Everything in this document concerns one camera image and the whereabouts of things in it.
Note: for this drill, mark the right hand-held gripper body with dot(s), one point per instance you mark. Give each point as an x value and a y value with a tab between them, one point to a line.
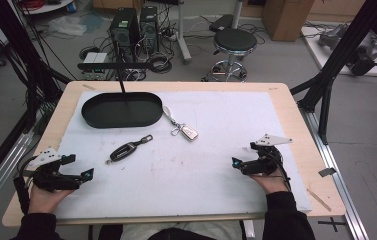
264	165

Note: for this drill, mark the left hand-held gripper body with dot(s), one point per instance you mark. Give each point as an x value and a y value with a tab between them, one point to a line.
47	180

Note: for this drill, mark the black car key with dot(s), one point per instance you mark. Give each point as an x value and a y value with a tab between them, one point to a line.
124	151

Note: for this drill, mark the black oval tray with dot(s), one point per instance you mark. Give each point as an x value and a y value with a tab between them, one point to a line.
116	111

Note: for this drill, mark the person's right hand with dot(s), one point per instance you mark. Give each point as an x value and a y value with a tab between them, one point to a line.
272	183

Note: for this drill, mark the person's left hand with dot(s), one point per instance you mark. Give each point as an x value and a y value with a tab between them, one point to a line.
42	201

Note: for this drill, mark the wooden table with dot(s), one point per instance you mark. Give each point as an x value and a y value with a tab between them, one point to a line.
296	110

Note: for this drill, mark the black tape piece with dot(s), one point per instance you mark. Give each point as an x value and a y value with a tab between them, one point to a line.
327	172

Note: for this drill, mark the thin wooden stick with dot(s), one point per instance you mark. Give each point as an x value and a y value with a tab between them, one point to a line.
319	200

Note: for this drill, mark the person's lap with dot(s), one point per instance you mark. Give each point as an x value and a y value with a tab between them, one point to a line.
182	231

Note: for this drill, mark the black tape cross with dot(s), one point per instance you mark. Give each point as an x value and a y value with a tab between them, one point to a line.
332	224

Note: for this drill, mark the white electronics box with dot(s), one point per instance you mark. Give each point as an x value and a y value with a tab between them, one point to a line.
94	61

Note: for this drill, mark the black T-shaped stand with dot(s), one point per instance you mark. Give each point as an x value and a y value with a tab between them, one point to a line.
109	66

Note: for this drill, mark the black round stool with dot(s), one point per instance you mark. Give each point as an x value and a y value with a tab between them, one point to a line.
235	40

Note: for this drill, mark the white floor board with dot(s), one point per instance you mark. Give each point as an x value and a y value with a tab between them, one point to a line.
316	50

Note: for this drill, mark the white stand leg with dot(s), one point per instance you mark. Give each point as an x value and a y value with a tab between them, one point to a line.
183	40

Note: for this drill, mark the black foot pedal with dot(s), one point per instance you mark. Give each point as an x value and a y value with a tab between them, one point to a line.
221	22

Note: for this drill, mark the brown wooden cabinet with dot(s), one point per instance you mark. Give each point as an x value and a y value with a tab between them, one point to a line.
286	18

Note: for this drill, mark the clear plastic bag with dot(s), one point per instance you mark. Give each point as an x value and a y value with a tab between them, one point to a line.
67	26

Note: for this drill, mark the black computer tower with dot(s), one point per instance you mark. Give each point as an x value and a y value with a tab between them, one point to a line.
124	33
149	28

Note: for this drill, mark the grey machine on board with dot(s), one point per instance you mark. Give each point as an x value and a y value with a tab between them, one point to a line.
362	53

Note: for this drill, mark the white round table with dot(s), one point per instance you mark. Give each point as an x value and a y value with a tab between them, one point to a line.
49	6

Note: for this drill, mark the black metal frame post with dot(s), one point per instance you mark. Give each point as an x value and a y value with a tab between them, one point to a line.
339	53
6	36

